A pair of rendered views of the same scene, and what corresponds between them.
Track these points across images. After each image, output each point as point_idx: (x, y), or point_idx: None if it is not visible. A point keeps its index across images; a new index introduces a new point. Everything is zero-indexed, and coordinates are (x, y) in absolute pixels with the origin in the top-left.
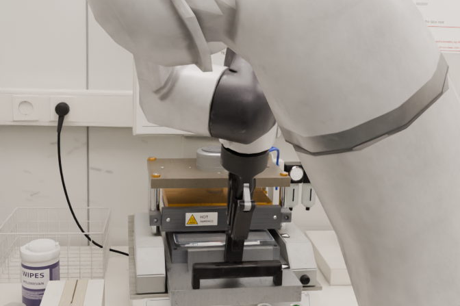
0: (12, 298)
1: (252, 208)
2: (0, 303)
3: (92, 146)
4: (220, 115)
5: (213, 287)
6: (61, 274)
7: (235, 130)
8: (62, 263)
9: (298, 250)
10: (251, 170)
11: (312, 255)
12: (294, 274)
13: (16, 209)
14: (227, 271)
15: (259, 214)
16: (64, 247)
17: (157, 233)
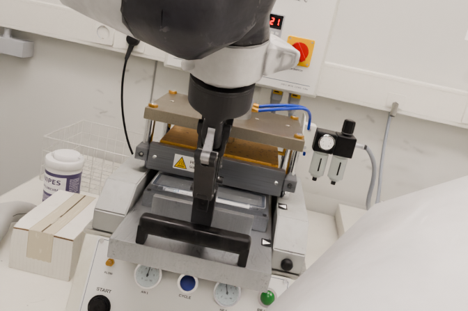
0: (41, 196)
1: (210, 162)
2: (27, 199)
3: (158, 80)
4: None
5: (161, 246)
6: (98, 186)
7: (154, 26)
8: (106, 177)
9: (290, 227)
10: (219, 111)
11: (304, 238)
12: (269, 257)
13: (82, 121)
14: (180, 233)
15: (258, 175)
16: (118, 164)
17: (145, 169)
